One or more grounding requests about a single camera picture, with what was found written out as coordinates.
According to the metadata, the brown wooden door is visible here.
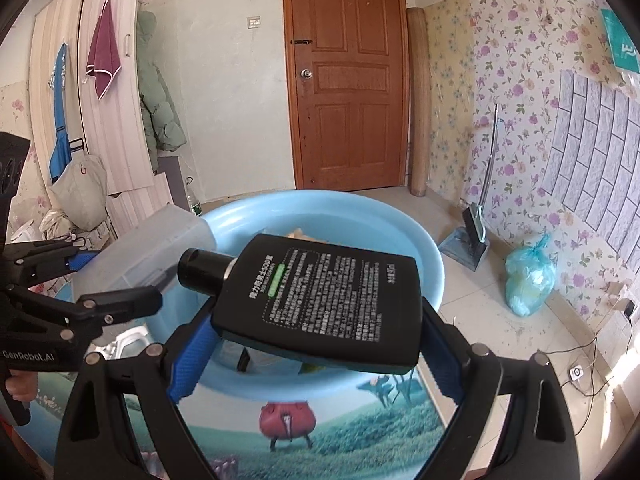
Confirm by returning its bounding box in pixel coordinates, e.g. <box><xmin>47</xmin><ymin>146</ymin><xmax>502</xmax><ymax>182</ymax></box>
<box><xmin>283</xmin><ymin>0</ymin><xmax>409</xmax><ymax>191</ymax></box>

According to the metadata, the person left hand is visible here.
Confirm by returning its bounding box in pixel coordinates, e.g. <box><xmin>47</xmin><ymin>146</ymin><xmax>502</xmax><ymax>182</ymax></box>
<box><xmin>3</xmin><ymin>370</ymin><xmax>38</xmax><ymax>402</ymax></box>

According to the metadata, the blue plastic garbage bag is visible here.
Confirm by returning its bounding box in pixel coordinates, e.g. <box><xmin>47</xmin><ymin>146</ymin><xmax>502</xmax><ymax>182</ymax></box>
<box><xmin>504</xmin><ymin>233</ymin><xmax>556</xmax><ymax>318</ymax></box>

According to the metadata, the maroon towel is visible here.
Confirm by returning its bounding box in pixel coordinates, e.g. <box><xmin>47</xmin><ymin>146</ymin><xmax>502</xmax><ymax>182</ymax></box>
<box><xmin>86</xmin><ymin>0</ymin><xmax>122</xmax><ymax>100</ymax></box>

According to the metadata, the blue hanging bag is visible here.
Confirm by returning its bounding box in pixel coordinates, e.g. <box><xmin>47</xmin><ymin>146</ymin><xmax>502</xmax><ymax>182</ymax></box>
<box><xmin>49</xmin><ymin>42</ymin><xmax>72</xmax><ymax>183</ymax></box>

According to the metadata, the rolled bamboo mat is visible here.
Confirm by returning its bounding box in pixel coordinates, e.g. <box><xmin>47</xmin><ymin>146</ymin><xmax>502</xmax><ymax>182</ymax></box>
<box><xmin>407</xmin><ymin>8</ymin><xmax>432</xmax><ymax>197</ymax></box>

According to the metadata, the white curved plastic item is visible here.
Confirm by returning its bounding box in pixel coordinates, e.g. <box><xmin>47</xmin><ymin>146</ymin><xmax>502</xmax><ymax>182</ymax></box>
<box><xmin>89</xmin><ymin>324</ymin><xmax>151</xmax><ymax>361</ymax></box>

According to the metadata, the green padded jacket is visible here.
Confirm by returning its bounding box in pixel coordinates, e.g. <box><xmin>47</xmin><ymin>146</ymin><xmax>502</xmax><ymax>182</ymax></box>
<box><xmin>137</xmin><ymin>11</ymin><xmax>186</xmax><ymax>172</ymax></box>

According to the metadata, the light blue plastic basin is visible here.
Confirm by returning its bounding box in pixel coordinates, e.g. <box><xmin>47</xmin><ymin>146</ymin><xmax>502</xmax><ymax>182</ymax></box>
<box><xmin>195</xmin><ymin>191</ymin><xmax>445</xmax><ymax>402</ymax></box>

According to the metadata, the black bottle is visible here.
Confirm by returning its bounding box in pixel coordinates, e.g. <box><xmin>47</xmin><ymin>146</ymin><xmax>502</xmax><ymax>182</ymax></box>
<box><xmin>177</xmin><ymin>234</ymin><xmax>422</xmax><ymax>375</ymax></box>

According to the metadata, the black cable on floor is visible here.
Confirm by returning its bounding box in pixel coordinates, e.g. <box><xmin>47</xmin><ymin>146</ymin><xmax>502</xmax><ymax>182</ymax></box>
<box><xmin>544</xmin><ymin>336</ymin><xmax>637</xmax><ymax>438</ymax></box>

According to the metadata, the brown plush capybara toy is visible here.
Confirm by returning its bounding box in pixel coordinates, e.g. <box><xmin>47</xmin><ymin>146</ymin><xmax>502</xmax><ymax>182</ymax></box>
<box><xmin>288</xmin><ymin>228</ymin><xmax>321</xmax><ymax>243</ymax></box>

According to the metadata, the dustpan with broom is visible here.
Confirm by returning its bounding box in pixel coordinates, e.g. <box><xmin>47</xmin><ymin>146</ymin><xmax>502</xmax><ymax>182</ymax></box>
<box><xmin>438</xmin><ymin>105</ymin><xmax>499</xmax><ymax>272</ymax></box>

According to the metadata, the clear plastic storage box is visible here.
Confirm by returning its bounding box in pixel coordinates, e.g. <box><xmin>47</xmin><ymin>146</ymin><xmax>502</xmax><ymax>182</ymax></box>
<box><xmin>70</xmin><ymin>205</ymin><xmax>216</xmax><ymax>300</ymax></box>

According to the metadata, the white wooden wardrobe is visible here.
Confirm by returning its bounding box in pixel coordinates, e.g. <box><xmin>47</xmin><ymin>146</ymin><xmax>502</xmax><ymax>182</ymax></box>
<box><xmin>28</xmin><ymin>0</ymin><xmax>172</xmax><ymax>236</ymax></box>

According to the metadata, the teal paper bag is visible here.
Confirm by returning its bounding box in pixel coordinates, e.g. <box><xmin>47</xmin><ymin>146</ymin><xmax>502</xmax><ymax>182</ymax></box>
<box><xmin>601</xmin><ymin>9</ymin><xmax>639</xmax><ymax>74</ymax></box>

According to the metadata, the beige tote bag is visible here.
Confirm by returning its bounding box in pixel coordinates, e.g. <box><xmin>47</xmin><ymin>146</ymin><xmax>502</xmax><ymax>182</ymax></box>
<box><xmin>50</xmin><ymin>152</ymin><xmax>107</xmax><ymax>231</ymax></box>

